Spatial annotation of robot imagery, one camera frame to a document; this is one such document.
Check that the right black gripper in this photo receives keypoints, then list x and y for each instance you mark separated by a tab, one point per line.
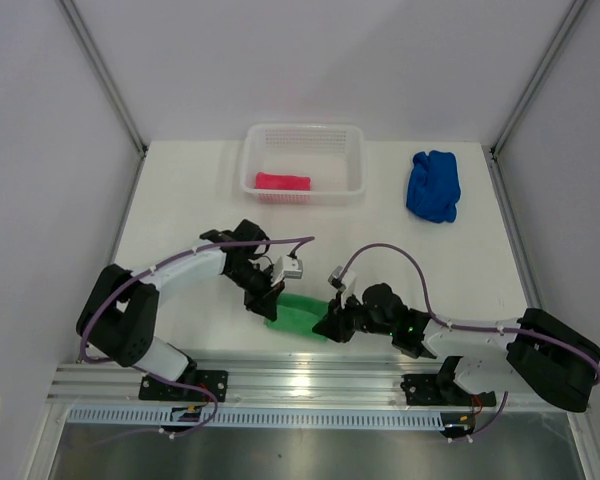
334	325

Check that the pink towel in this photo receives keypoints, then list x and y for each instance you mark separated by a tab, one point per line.
268	181

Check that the slotted cable duct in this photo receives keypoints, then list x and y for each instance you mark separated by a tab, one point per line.
390	420

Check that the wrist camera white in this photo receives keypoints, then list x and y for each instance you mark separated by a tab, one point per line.
343	281
287	267

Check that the green towel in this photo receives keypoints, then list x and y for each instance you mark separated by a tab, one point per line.
297	315

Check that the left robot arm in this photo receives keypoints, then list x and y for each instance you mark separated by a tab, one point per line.
118	321

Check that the aluminium mounting rail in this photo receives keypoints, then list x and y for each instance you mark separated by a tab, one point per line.
260	380

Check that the white plastic basket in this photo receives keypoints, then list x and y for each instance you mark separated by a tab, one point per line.
331	156

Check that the right aluminium frame post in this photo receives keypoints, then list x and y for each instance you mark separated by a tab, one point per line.
556	46

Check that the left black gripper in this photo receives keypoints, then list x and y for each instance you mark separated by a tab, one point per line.
264	301

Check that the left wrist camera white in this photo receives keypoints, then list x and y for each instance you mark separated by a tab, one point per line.
287	267

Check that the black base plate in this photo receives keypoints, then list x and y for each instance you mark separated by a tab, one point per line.
430	391
214	381

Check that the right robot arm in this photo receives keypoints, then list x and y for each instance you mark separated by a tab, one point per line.
534	354

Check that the aluminium frame post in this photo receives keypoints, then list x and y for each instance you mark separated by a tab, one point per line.
96	62
556	46

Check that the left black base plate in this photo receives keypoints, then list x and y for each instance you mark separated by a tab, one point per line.
214	381

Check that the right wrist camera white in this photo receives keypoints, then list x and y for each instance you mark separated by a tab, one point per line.
343	281

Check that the left aluminium frame post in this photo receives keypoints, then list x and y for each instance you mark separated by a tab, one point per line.
96	62

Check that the blue towel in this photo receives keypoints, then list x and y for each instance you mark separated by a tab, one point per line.
433	188

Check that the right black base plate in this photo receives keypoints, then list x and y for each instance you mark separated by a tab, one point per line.
430	391

